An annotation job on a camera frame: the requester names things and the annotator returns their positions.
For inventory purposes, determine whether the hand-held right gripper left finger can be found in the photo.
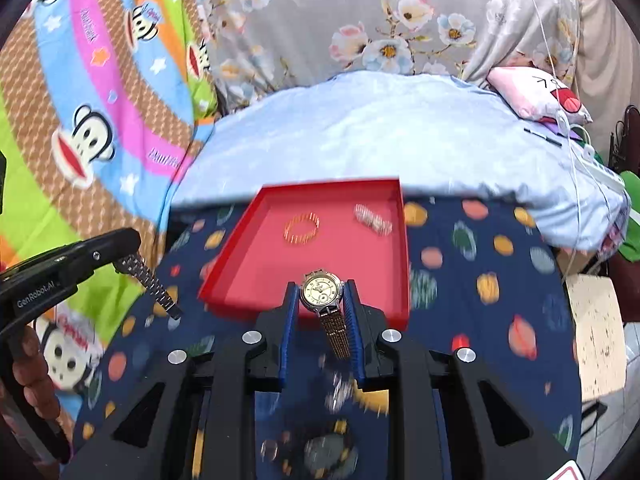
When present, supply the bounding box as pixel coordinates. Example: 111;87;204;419
62;281;300;480

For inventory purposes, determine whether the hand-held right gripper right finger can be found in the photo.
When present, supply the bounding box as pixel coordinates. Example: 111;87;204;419
344;279;572;480

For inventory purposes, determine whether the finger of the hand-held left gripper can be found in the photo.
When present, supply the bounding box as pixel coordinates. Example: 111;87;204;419
75;227;142;281

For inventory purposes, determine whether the gold wristwatch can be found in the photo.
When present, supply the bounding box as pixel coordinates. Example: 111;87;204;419
300;269;352;361

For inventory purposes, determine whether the red tray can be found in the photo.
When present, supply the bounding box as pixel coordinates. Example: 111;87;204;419
197;177;412;332

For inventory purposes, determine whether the person's left hand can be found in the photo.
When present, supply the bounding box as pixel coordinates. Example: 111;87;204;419
11;326;59;432

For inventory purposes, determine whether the navy planet print blanket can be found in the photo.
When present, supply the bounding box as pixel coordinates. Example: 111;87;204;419
70;194;587;480

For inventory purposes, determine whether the colourful monkey print blanket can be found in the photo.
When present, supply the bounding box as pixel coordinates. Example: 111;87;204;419
0;0;222;413

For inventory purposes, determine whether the light blue quilt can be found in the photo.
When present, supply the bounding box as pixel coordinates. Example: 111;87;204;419
169;71;632;254

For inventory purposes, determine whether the beige speckled stool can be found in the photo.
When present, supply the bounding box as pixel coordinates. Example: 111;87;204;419
565;273;627;404

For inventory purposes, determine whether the white power strip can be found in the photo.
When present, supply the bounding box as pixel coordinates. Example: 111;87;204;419
574;146;629;195

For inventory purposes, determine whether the pink cartoon pillow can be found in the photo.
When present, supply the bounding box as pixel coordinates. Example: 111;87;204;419
486;65;594;126

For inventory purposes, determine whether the green cloth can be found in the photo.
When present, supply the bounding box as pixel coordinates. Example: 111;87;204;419
618;170;640;262

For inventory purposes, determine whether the grey floral sheet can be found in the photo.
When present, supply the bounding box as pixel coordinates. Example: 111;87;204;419
191;0;587;117

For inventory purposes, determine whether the black metal rack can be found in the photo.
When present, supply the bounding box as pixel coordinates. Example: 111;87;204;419
608;103;640;172

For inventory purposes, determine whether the gold bracelet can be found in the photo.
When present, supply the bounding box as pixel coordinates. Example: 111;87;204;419
283;212;321;246

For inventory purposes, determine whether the silver bracelet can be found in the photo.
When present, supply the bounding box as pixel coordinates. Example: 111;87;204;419
353;203;394;236

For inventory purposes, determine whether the white cable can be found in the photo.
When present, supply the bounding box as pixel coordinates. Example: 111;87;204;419
512;0;632;257

